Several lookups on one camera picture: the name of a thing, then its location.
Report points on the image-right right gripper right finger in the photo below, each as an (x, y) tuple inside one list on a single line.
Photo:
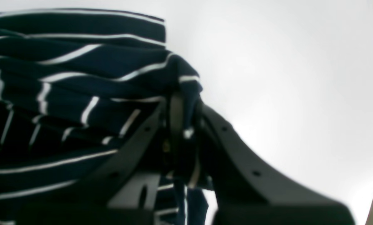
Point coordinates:
[(251, 192)]

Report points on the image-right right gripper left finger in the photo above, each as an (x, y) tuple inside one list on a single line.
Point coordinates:
[(123, 190)]

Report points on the navy white striped T-shirt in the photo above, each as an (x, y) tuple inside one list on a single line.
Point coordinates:
[(75, 84)]

